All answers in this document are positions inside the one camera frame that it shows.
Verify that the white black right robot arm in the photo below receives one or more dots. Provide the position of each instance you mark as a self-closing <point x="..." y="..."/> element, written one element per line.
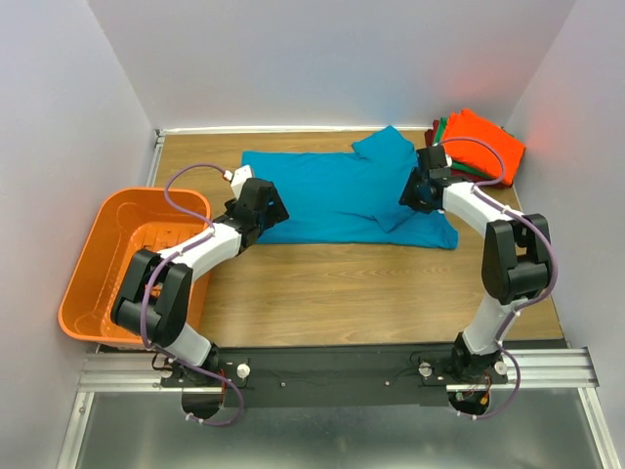
<point x="517" y="265"/>

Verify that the folded orange t shirt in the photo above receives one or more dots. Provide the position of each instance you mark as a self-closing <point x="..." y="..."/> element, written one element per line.
<point x="509" y="149"/>

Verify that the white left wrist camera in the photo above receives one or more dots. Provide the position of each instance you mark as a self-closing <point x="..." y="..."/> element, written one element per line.
<point x="238" y="179"/>

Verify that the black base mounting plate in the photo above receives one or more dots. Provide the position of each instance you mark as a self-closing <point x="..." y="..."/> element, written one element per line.
<point x="431" y="374"/>

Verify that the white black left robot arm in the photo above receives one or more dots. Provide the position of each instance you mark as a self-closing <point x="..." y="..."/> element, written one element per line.
<point x="153" y="298"/>

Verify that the blue t shirt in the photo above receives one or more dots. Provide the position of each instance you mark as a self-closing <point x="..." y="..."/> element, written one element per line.
<point x="350" y="197"/>

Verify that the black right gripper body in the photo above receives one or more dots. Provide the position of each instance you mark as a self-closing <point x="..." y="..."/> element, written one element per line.
<point x="416" y="185"/>

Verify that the aluminium frame rail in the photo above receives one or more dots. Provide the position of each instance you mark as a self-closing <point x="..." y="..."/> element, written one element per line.
<point x="547" y="415"/>

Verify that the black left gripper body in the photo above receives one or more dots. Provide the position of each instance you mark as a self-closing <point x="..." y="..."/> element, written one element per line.
<point x="265" y="216"/>

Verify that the orange plastic laundry basket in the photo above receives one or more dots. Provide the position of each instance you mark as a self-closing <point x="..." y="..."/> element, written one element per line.
<point x="128" y="221"/>

